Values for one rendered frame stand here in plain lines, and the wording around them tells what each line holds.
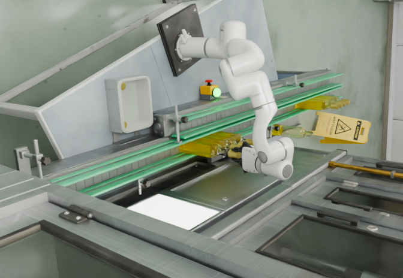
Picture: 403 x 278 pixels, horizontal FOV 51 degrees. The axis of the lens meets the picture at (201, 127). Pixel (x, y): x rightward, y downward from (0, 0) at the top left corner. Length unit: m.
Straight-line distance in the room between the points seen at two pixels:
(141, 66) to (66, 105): 0.41
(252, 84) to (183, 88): 0.68
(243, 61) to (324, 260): 0.75
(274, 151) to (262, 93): 0.21
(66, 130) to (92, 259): 1.10
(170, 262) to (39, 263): 0.19
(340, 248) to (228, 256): 0.88
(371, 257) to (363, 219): 0.24
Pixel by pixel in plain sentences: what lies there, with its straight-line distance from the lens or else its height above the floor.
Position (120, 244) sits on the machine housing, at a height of 1.69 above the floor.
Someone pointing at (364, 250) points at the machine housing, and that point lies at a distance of 1.45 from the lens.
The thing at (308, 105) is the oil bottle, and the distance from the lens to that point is 2.80.
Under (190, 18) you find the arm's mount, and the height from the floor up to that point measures 0.78.
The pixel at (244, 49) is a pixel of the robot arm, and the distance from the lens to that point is 1.66.
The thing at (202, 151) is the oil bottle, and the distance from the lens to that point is 1.86.
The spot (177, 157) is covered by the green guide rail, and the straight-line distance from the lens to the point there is 1.90.
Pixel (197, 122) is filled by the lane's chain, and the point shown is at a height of 0.88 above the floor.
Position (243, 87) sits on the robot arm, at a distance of 1.52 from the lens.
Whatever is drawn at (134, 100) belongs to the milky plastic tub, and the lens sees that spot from 1.88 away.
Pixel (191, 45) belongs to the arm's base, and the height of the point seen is 0.86.
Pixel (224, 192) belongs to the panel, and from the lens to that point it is 1.73.
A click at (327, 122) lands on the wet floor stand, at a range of 5.19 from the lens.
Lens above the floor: 2.18
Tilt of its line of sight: 39 degrees down
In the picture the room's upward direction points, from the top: 98 degrees clockwise
